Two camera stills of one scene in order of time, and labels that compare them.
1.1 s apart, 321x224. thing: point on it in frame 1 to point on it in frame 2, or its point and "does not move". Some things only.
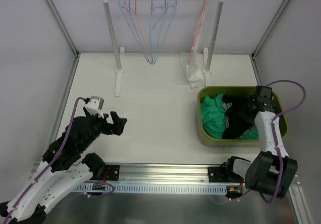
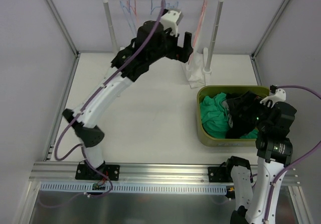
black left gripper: [107, 124] to [176, 46]
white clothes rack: [209, 56] does not move
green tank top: [213, 119] does not move
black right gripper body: [247, 111] does not move
